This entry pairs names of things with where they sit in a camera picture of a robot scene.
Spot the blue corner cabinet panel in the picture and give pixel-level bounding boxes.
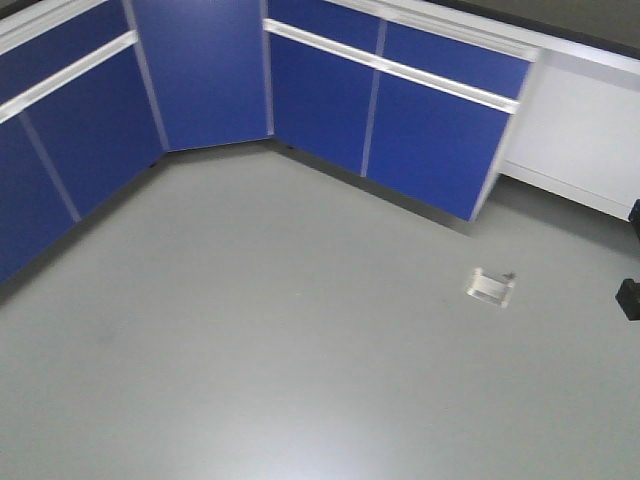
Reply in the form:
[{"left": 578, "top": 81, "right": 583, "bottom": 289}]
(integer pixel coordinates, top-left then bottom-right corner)
[{"left": 132, "top": 1, "right": 269, "bottom": 151}]

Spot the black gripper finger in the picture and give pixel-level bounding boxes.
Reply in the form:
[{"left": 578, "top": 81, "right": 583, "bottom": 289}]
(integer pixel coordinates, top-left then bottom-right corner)
[
  {"left": 628, "top": 199, "right": 640, "bottom": 225},
  {"left": 615, "top": 278, "right": 640, "bottom": 320}
]

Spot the blue corner cabinet left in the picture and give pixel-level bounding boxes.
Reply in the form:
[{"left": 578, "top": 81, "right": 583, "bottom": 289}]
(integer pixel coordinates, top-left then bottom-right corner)
[{"left": 1, "top": 1, "right": 166, "bottom": 279}]

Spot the blue double door cabinet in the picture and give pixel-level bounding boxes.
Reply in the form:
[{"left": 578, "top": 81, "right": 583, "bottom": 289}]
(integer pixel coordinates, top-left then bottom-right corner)
[{"left": 263, "top": 1, "right": 538, "bottom": 221}]

